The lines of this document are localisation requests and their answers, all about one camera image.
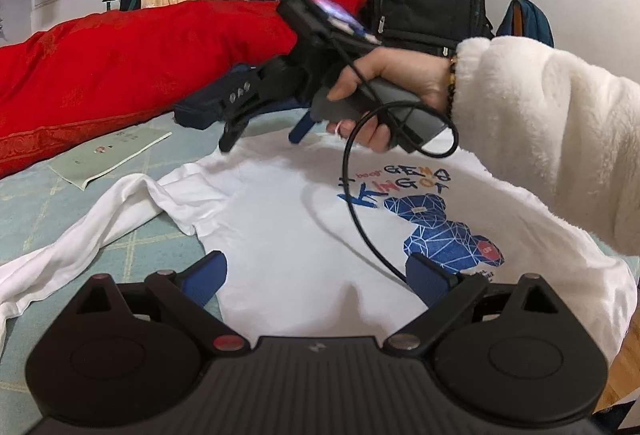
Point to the red quilt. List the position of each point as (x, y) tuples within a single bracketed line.
[(125, 65)]

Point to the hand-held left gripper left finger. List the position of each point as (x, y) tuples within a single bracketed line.
[(202, 277)]

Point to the white printed long-sleeve shirt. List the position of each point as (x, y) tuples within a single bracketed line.
[(300, 240)]

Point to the person's right hand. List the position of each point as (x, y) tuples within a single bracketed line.
[(405, 75)]

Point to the teal cloth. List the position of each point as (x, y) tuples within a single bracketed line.
[(537, 25)]

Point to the pale green booklet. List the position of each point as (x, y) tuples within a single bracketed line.
[(110, 155)]

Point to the teal checked bed sheet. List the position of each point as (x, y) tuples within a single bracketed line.
[(30, 215)]

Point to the wooden chair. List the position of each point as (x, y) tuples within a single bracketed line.
[(519, 22)]

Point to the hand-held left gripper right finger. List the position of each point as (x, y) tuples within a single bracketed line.
[(427, 277)]

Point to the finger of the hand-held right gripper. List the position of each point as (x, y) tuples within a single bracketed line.
[(225, 100), (235, 130)]

